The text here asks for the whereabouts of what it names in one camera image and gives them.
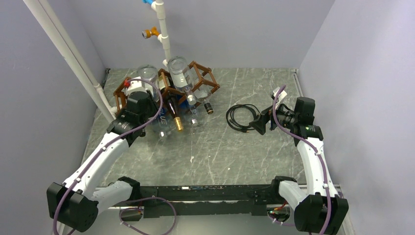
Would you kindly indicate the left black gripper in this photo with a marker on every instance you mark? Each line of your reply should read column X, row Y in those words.
column 154, row 109

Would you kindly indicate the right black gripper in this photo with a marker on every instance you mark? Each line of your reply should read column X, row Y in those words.
column 259, row 124

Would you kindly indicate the clear glass bottle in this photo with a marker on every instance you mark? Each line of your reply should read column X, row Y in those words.
column 182, row 78
column 150, row 74

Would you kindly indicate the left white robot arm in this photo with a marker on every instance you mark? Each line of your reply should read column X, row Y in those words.
column 76, row 202

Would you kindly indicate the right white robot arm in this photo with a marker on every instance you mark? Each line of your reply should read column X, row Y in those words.
column 319, row 209

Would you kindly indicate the blue labelled clear bottle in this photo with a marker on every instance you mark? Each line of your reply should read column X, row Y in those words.
column 163, row 124

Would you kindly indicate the dark bottle gold foil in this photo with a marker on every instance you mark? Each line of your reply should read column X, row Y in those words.
column 172, row 106

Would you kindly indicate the clear bottle black cap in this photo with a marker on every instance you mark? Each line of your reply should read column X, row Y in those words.
column 203, row 96

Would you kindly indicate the brown wooden wine rack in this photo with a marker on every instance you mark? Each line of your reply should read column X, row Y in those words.
column 205, row 79

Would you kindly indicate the white diagonal pole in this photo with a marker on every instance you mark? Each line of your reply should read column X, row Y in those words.
column 49, row 21

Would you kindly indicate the orange pipe fitting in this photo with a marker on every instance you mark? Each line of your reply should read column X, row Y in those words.
column 148, row 33

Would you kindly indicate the white pvc pipe stand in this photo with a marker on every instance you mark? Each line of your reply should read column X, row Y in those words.
column 159, row 8

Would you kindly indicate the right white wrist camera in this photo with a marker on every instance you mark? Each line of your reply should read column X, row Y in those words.
column 280, row 96

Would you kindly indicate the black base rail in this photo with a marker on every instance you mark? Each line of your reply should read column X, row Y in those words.
column 157, row 201

